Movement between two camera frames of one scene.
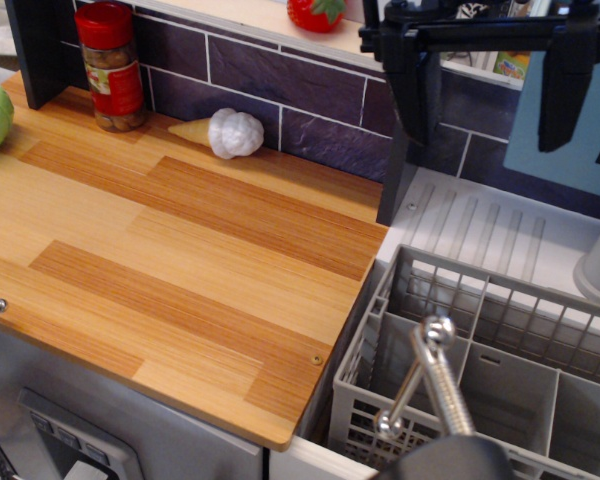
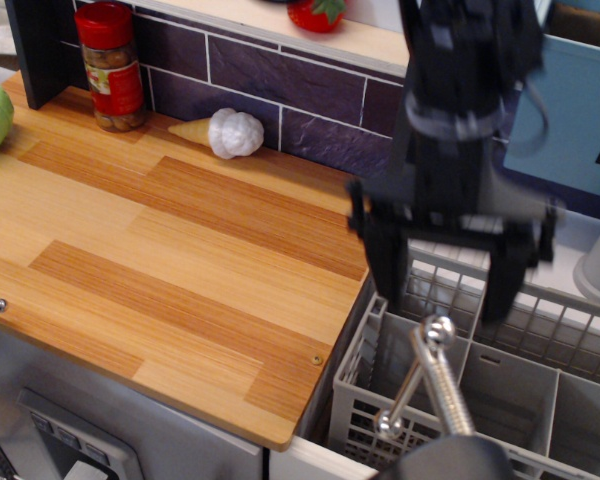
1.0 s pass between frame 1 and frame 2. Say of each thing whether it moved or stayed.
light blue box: stayed
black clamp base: stayed
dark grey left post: stayed
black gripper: moved
